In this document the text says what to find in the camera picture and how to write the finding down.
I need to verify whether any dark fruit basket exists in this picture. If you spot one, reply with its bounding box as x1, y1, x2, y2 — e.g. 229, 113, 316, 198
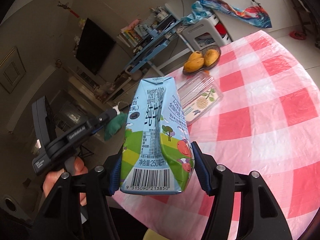
183, 45, 221, 75

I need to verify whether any yellow mango right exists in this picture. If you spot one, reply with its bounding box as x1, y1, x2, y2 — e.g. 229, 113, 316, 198
204, 49, 220, 67

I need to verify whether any blue milk carton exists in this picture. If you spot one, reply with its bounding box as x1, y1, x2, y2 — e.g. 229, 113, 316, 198
120, 77, 195, 195

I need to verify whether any black wall television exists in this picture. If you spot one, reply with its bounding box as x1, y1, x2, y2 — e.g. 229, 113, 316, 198
75, 18, 116, 75

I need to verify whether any yellow mango left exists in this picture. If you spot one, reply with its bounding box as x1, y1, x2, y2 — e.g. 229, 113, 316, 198
183, 51, 204, 73

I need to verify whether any row of books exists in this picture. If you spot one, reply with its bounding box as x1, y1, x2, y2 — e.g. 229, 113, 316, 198
118, 28, 142, 48

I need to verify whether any person's left hand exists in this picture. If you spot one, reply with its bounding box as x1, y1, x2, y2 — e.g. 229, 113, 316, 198
43, 157, 88, 198

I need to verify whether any pink checkered tablecloth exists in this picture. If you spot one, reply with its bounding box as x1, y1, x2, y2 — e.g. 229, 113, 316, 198
114, 31, 319, 239

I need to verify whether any light blue cloth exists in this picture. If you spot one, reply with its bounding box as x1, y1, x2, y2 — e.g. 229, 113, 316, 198
181, 1, 213, 25

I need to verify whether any yellow mango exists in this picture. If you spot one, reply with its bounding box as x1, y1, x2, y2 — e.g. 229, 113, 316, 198
183, 51, 204, 73
204, 49, 220, 67

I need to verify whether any blue study desk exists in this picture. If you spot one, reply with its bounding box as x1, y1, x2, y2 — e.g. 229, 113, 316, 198
124, 3, 194, 76

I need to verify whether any grey plastic stool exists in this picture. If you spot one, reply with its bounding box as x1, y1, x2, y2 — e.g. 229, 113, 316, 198
182, 15, 232, 50

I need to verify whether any colourful hanging bag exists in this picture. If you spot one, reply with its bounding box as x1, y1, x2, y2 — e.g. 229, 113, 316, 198
200, 0, 272, 29

